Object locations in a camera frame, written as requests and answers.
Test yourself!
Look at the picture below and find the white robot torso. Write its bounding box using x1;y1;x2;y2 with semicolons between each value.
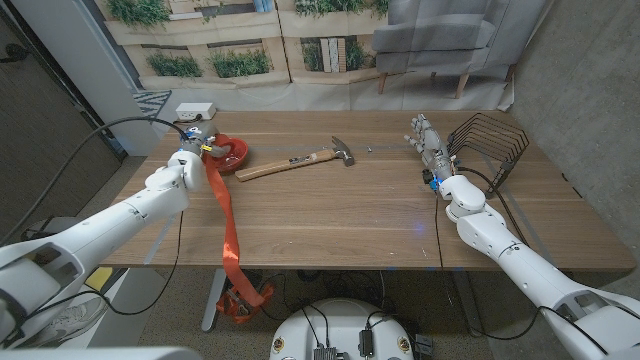
269;298;416;360

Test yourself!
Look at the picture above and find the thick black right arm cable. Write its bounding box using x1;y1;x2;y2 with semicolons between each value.
455;166;531;249

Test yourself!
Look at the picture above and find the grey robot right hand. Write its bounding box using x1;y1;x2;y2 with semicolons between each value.
403;113;459;185

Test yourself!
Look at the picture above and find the grey sneaker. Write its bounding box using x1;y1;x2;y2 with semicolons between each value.
29;297;109;346

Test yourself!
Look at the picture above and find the red bowl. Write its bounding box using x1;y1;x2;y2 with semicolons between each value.
202;133;250;175

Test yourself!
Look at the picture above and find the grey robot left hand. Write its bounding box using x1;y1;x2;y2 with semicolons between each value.
178;123;234;160

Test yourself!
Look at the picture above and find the black adapter on torso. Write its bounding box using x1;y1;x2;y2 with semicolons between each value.
358;328;375;359

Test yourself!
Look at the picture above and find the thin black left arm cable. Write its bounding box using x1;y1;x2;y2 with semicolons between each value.
29;209;184;317

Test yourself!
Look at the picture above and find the white table leg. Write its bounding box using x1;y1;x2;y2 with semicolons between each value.
200;268;230;333

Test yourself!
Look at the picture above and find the black torso cable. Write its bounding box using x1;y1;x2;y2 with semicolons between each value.
257;272;332;349

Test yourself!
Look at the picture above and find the wooden handled claw hammer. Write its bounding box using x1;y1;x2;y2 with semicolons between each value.
234;135;356;183

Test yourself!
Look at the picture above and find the black wire rack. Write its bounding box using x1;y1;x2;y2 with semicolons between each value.
446;112;531;192

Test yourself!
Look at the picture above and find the printed room backdrop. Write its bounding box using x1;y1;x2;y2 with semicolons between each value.
94;0;551;112

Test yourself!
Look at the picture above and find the white power strip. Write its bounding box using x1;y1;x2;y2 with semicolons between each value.
175;102;218;123

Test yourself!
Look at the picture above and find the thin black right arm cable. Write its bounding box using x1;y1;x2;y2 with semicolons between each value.
433;189;609;357

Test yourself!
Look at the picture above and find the yellow and black floor pad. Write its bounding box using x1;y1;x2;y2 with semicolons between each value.
89;266;126;294

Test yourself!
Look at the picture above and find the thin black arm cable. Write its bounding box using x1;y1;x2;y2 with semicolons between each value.
29;209;184;317
433;189;609;357

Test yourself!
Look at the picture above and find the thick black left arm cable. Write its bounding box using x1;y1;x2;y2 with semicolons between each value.
0;116;190;246

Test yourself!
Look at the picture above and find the red satin ribbon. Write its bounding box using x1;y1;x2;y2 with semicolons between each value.
202;149;266;308

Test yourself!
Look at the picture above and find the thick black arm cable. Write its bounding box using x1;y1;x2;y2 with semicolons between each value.
0;116;190;246
455;166;531;249

